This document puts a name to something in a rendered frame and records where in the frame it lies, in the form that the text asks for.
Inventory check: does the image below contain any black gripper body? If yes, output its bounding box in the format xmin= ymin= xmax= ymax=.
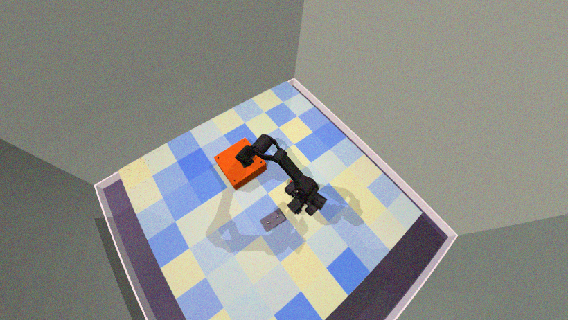
xmin=285 ymin=181 xmax=318 ymax=216

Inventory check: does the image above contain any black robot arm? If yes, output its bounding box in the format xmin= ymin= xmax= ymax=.
xmin=234 ymin=134 xmax=327 ymax=214

